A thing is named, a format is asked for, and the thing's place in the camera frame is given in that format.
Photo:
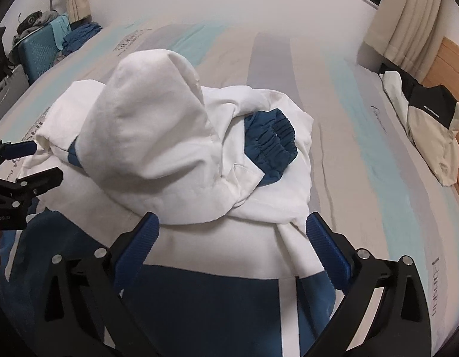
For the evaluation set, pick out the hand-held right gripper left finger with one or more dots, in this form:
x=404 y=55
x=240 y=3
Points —
x=140 y=245

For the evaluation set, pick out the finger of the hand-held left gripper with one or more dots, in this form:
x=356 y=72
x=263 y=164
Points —
x=21 y=149
x=40 y=180

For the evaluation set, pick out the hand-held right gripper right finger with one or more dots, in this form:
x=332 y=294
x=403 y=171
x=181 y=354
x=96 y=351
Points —
x=326 y=253

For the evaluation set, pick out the blue and white hooded jacket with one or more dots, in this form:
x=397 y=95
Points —
x=159 y=126

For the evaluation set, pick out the blue clothes pile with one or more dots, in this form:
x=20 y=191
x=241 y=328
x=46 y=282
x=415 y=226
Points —
x=81 y=35

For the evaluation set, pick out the striped bed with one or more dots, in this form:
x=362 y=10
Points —
x=363 y=193

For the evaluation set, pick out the teal suitcase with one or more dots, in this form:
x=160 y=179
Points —
x=36 y=52

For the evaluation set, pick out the light teal cloth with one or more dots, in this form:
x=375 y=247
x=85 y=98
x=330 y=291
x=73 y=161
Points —
x=60 y=29

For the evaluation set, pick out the black pouch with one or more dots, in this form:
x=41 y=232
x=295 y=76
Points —
x=29 y=20

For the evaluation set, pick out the grey cloth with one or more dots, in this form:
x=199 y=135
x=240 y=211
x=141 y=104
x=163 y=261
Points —
x=49 y=15

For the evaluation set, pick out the beige and black jacket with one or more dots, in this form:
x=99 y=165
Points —
x=430 y=134

